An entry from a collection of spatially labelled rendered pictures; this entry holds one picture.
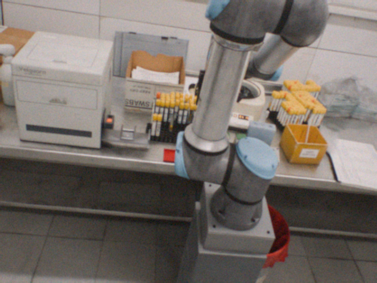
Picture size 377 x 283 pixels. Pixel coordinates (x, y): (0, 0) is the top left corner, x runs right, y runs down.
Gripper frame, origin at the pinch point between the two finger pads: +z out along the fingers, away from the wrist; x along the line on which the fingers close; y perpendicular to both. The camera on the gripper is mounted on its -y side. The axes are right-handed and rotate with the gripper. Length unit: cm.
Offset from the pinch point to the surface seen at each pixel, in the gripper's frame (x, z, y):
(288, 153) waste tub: 1.3, 9.6, -33.0
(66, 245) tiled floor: -19, 99, 58
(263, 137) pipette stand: -3.2, 6.1, -23.2
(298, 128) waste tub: -8.5, 3.6, -38.1
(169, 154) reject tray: 5.6, 11.7, 13.7
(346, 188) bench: 13, 15, -55
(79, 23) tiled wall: -58, -9, 56
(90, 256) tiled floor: -13, 99, 44
